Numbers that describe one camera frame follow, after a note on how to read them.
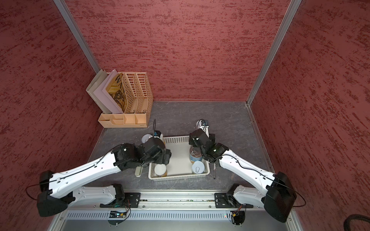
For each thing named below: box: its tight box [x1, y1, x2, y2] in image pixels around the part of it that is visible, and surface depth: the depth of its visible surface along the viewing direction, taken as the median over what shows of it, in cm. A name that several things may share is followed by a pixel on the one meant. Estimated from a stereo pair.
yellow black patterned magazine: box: [105, 72, 128, 114], surface depth 102 cm
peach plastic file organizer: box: [97, 72, 154, 129], surface depth 106 cm
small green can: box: [191, 160, 205, 175], surface depth 81 cm
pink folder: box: [92, 68, 124, 115], surface depth 94 cm
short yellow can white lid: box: [154, 163, 168, 178], surface depth 79 cm
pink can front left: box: [141, 133, 153, 144], surface depth 96 cm
